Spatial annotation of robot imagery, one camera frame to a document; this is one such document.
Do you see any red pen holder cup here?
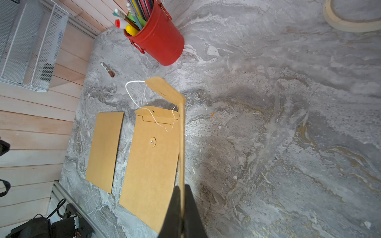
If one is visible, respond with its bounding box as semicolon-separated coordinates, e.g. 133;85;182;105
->
125;1;185;66

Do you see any masking tape roll on table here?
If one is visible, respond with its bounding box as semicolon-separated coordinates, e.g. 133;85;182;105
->
322;0;381;33

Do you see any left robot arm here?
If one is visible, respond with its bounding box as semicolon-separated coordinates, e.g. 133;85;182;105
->
1;177;95;238

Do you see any white wire shelf rack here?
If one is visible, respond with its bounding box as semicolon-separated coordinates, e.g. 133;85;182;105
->
1;0;69;92

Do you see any marker pen on table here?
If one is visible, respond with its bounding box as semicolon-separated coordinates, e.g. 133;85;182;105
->
100;62;115;77

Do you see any brown file bag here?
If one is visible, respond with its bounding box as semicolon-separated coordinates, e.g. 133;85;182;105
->
85;112;124;193
124;76;187;221
119;106;179;233

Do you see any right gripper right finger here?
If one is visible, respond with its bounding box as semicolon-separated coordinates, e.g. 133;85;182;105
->
184;184;208;238

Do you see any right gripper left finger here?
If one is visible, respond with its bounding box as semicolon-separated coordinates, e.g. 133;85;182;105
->
158;186;182;238

